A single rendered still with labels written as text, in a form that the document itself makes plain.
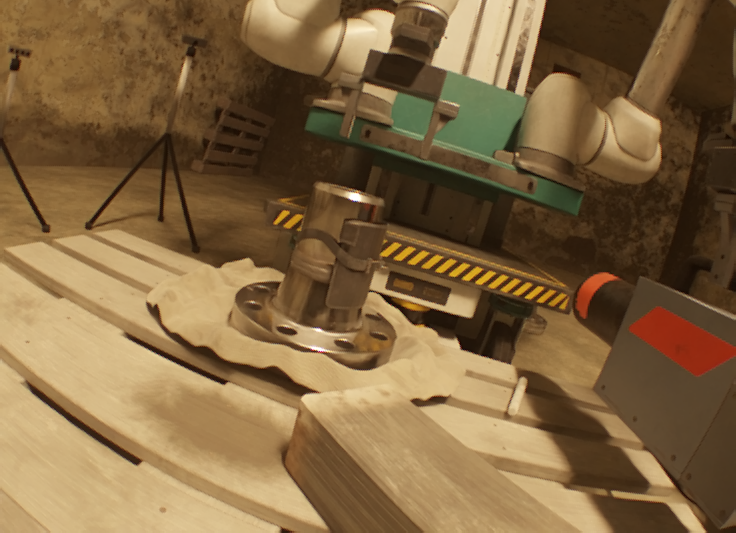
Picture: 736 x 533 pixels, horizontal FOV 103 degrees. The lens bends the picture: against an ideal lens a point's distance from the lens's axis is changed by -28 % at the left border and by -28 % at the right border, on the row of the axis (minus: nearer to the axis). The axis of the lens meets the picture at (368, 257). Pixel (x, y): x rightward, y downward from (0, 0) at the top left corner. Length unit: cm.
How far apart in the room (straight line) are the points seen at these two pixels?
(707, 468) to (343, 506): 33
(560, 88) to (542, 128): 11
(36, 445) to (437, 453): 34
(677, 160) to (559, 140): 559
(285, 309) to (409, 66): 42
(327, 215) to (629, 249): 572
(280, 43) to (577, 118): 68
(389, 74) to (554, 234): 509
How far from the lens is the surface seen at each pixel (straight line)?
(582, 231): 578
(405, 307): 84
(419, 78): 67
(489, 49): 123
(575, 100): 101
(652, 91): 108
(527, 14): 126
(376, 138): 90
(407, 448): 33
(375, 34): 95
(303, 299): 58
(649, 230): 625
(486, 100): 110
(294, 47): 90
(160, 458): 40
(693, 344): 48
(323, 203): 56
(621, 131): 106
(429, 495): 30
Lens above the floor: 42
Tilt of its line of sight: 11 degrees down
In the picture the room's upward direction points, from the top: 16 degrees clockwise
